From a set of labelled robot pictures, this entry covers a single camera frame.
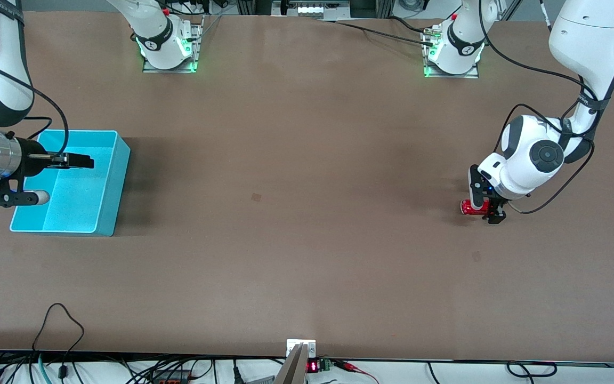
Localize red clip lead wire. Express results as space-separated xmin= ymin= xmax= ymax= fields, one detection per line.
xmin=333 ymin=359 xmax=380 ymax=384

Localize long black table cable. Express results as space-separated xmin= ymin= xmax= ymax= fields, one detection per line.
xmin=320 ymin=19 xmax=437 ymax=46

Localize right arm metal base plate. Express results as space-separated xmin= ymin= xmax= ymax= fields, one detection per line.
xmin=142 ymin=15 xmax=204 ymax=74

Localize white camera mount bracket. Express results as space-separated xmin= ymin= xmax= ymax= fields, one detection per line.
xmin=286 ymin=339 xmax=317 ymax=358

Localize red beetle toy car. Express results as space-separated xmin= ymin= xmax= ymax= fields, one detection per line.
xmin=460 ymin=199 xmax=492 ymax=216

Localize blue plastic box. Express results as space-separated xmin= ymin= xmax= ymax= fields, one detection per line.
xmin=10 ymin=129 xmax=131 ymax=237

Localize teal cable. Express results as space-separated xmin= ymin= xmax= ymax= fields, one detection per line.
xmin=37 ymin=354 xmax=53 ymax=384

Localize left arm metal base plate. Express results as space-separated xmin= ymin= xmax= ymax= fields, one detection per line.
xmin=422 ymin=24 xmax=480 ymax=79

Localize grey metal camera bar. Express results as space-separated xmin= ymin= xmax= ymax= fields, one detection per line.
xmin=273 ymin=344 xmax=308 ymax=384

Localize metal device with white light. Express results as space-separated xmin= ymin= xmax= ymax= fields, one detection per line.
xmin=272 ymin=0 xmax=351 ymax=21

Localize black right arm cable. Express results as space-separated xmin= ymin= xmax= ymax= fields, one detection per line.
xmin=0 ymin=56 xmax=69 ymax=156

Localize thin black looped cable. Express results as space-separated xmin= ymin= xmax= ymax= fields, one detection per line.
xmin=32 ymin=303 xmax=85 ymax=380

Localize black box with orange connectors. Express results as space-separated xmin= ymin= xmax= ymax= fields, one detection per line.
xmin=149 ymin=370 xmax=191 ymax=384

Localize black coiled cable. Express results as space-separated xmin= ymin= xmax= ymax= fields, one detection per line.
xmin=506 ymin=361 xmax=559 ymax=378

